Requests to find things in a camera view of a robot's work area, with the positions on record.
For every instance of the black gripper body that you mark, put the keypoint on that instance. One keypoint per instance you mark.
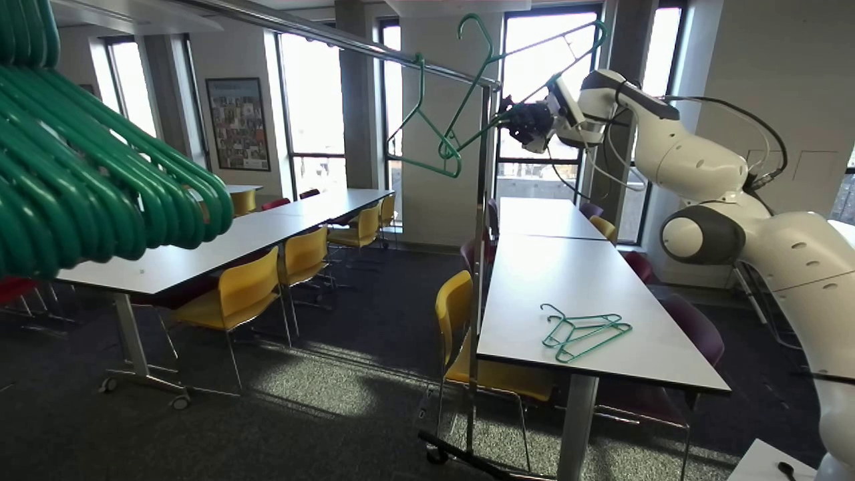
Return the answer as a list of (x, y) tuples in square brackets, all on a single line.
[(532, 125)]

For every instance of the green plastic clothes hanger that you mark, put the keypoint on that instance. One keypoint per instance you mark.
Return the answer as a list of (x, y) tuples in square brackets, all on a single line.
[(418, 90), (625, 328), (561, 359), (489, 54)]

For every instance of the white sheet at robot base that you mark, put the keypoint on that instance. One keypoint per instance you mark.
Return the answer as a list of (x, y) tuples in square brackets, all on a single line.
[(758, 464)]

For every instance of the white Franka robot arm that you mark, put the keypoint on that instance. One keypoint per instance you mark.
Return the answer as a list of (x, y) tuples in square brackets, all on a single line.
[(696, 150)]

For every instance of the purple chair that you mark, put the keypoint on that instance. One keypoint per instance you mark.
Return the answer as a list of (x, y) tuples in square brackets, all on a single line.
[(592, 213), (699, 329)]

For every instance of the yellow chair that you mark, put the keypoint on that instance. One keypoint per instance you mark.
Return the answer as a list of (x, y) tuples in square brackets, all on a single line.
[(453, 312), (242, 291), (388, 213), (365, 222), (605, 228), (302, 256)]

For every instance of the dark maroon chair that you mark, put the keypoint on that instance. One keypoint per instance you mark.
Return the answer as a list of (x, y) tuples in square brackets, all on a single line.
[(471, 256)]

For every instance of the white rectangular work table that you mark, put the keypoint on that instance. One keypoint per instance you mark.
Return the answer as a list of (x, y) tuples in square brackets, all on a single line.
[(552, 276)]

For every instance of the red chair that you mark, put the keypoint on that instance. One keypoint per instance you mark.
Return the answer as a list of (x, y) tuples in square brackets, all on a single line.
[(18, 292), (274, 205)]

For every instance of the small round table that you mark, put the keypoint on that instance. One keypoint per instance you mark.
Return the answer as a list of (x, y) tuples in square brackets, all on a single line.
[(245, 198)]

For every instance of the long white table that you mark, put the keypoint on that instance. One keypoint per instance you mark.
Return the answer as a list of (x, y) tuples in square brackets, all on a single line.
[(222, 241)]

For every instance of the bundle of green hangers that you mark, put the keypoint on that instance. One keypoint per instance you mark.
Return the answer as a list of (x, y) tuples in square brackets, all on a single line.
[(88, 161)]

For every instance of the small black object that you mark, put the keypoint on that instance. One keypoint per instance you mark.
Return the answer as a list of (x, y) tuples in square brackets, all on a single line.
[(787, 470)]

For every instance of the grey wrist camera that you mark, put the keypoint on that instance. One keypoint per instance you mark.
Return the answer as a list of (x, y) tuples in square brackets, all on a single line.
[(564, 102)]

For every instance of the metal clothes rail stand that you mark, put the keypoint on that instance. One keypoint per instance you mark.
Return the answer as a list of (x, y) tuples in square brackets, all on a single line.
[(356, 43)]

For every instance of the large framed wall picture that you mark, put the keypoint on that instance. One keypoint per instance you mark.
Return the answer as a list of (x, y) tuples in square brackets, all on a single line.
[(239, 125)]

